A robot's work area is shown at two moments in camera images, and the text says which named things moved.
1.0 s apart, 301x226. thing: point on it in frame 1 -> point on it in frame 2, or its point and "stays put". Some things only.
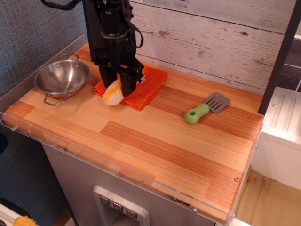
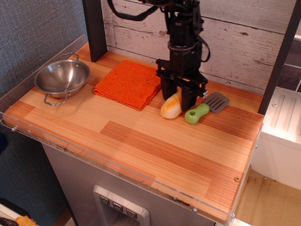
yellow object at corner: [24, 221] stays put
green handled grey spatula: [214, 102] stays put
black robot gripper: [120, 54] -> [184, 67]
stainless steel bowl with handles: [58, 78] stays put
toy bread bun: [113, 95] -> [172, 107]
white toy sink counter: [277, 156] stays put
